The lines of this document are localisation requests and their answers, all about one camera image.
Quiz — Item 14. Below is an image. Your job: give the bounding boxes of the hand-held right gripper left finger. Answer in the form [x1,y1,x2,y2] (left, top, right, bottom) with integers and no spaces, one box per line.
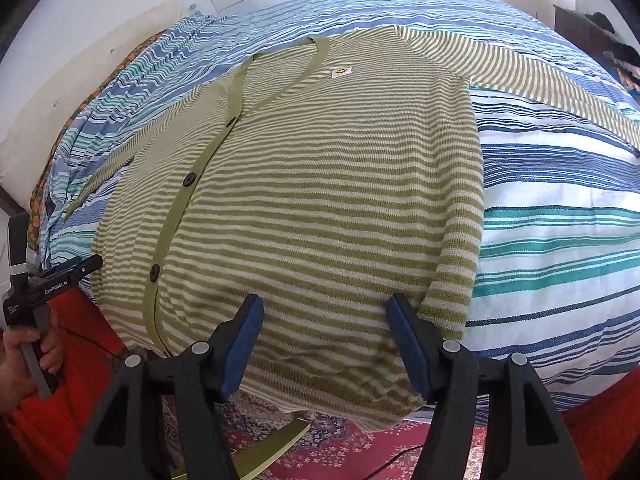
[67,294,265,480]

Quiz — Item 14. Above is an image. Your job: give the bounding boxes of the cream pillow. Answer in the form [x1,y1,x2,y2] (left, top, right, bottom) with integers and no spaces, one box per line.
[0,2,188,201]

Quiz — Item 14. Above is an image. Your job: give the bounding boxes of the thin black cable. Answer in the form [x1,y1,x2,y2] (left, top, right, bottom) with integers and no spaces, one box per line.
[360,442,426,480]

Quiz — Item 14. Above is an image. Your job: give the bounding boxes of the blue striped bed sheet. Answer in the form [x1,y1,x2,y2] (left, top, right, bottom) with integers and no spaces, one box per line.
[30,0,640,428]

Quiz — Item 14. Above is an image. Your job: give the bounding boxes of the person's left hand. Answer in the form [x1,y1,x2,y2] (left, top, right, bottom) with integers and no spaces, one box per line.
[0,327,65,413]

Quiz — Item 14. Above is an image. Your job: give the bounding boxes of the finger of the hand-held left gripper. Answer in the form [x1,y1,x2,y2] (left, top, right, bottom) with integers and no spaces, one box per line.
[34,254,103,287]

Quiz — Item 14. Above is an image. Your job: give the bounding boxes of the dark wooden furniture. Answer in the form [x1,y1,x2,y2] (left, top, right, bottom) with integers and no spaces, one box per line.
[552,4,640,96]

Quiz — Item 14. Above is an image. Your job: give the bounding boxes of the pile of dark clothes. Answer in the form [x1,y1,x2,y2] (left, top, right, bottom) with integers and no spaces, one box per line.
[587,11,640,95]

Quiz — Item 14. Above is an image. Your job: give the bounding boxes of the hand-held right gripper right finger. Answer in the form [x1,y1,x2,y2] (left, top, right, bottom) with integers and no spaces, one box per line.
[386,293,587,480]

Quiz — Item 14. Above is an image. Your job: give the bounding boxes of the yellow-green flat object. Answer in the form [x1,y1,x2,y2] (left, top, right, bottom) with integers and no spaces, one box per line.
[172,417,311,480]

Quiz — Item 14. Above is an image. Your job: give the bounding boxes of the red patterned rug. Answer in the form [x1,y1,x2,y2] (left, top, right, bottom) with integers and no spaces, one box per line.
[215,390,501,480]

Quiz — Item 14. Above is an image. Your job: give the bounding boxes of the green striped knit cardigan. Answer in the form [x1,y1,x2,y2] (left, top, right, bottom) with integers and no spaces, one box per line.
[62,24,640,433]

